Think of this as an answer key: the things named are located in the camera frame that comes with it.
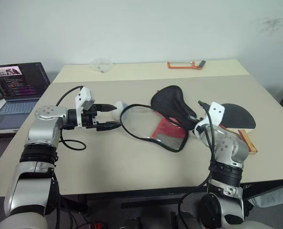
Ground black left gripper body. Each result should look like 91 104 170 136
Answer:
81 104 100 130

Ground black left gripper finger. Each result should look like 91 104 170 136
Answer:
94 104 119 113
96 121 122 132

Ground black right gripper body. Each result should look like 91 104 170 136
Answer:
194 112 210 128

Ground black red paddle case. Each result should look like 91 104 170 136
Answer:
112 85 197 153

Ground black wooden table tennis paddle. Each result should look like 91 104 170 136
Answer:
221 103 259 155

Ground clear plastic bag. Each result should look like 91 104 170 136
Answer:
90 57 113 73

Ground grey open laptop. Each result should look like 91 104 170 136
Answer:
0 62 51 131

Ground pale blue cloth bundle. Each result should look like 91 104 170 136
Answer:
245 183 283 216

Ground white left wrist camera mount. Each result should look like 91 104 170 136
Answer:
74 87 95 126

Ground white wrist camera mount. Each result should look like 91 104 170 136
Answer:
193 102 226 142
74 87 95 126

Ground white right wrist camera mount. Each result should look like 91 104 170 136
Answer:
193 102 226 142

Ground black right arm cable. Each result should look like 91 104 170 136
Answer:
178 100 216 229

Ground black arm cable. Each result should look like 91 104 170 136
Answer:
55 85 88 152
178 100 216 229

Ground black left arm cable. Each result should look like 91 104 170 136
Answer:
55 85 88 152

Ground orange hacksaw frame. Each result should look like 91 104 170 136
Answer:
167 60 203 70

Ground black table frame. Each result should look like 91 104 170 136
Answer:
60 185 283 212

